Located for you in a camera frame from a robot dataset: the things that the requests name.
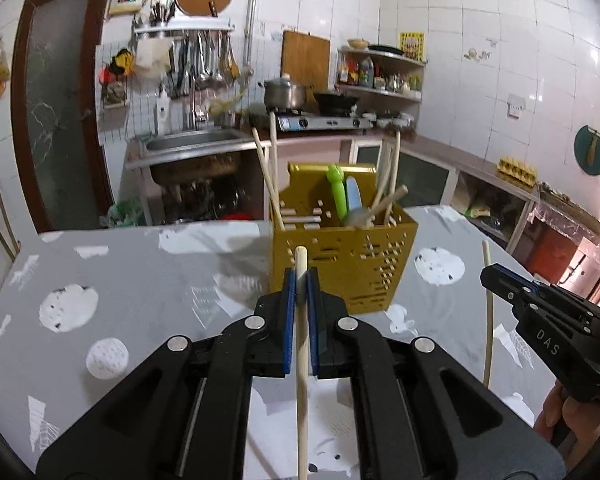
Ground brown framed glass door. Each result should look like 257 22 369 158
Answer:
11 0 117 234

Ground grey printed tablecloth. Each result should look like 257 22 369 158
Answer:
0 204 600 480

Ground yellow slotted utensil holder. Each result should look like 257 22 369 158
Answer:
270 161 420 315

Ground steel faucet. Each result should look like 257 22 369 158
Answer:
189 84 207 132

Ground yellow egg carton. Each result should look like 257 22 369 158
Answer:
496 156 539 184

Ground black wok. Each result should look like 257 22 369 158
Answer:
312 90 362 116

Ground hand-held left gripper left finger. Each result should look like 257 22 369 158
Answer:
35 268 297 480

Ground white soap bottle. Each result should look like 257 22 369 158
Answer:
154 87 174 136

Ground steel sink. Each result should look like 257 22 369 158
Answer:
144 129 247 155

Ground wall utensil rack shelf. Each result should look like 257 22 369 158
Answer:
132 15 236 37

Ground leaning wooden sticks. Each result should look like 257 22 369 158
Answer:
0 175 22 262

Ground white wall socket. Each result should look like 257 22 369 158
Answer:
507 92 529 120

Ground green frog-handled utensil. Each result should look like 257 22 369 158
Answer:
326 163 351 222

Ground green plastic bag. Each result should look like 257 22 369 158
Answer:
107 197 147 229

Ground hanging white cloth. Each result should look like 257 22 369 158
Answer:
132 37 174 79

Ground person's right hand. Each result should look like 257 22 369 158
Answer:
533 381 600 451

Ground hanging steel kitchen utensils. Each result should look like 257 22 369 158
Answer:
171 30 242 97

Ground yellow grid trivet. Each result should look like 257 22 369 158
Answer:
398 31 426 63

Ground round green wall board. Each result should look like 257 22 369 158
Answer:
573 124 600 177

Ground light blue spoon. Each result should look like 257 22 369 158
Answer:
344 175 364 222

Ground white utensil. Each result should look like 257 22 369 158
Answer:
341 206 377 229

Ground wooden cutting board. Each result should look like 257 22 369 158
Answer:
280 29 332 94

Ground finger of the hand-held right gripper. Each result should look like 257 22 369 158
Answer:
480 263 542 307

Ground red cabinet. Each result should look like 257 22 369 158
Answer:
522 194 600 287

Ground wall meter box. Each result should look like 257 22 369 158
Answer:
107 0 147 17

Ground wooden chopstick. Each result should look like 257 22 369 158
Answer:
369 184 410 218
251 127 286 232
269 111 280 211
294 246 312 480
481 240 497 389
387 130 402 202
375 157 398 211

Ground steel gas stove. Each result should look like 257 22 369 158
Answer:
274 112 377 134

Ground steel cooking pot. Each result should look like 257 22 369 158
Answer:
263 74 309 112

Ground corner wall shelf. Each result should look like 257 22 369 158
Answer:
335 47 427 107

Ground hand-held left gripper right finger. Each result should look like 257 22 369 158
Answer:
306 269 567 480

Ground grey wall pipe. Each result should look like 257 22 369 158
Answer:
244 0 262 70

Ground row of condiment bottles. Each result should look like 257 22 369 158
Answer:
337 54 424 92

